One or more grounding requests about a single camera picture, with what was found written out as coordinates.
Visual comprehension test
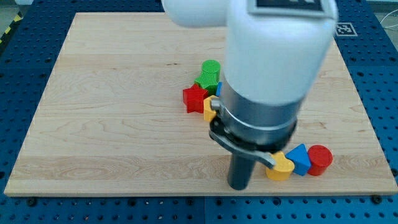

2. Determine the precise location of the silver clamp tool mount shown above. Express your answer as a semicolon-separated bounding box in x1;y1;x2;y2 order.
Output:
209;73;302;169

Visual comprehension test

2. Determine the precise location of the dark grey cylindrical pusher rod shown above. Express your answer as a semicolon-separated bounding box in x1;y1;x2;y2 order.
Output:
227;154;255;190

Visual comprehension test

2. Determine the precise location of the yellow heart block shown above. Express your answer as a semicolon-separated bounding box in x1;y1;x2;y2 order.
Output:
266;151;295;181

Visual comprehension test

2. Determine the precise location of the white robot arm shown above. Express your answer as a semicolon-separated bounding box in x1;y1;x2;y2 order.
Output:
162;0;338;190

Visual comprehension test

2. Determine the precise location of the blue block behind arm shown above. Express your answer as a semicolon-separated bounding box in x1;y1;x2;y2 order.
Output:
216;82;223;96

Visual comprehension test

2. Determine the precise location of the fiducial marker tag on arm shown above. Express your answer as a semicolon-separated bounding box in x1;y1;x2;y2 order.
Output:
247;0;333;17

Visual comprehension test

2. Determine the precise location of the blue triangle block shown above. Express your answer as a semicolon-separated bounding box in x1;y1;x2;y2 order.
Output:
285;144;312;176

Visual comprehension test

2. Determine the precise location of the yellow hexagon block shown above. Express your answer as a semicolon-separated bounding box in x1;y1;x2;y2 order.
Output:
203;95;220;122

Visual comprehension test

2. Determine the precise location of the red cylinder block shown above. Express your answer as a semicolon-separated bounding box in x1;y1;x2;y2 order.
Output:
307;145;333;176

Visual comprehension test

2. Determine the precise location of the green star block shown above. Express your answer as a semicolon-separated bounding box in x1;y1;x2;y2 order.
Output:
194;72;220;95

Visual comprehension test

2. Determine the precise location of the red star block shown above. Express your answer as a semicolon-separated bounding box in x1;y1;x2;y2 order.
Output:
182;84;208;113

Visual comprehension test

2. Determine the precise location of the green cylinder block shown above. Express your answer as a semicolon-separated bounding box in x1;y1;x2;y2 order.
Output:
201;59;221;78

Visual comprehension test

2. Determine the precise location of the fiducial marker tag on base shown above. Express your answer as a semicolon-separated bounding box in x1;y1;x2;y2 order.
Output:
335;22;358;37

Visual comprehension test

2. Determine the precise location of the light wooden board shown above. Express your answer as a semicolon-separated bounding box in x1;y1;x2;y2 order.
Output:
4;12;397;197

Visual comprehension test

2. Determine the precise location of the yellow black hazard tape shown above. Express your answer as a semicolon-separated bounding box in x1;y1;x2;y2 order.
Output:
1;11;23;47

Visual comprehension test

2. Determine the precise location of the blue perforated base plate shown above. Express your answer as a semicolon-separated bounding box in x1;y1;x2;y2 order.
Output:
1;0;397;223

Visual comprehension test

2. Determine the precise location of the white cable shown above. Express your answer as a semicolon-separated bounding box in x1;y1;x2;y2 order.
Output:
379;8;398;30

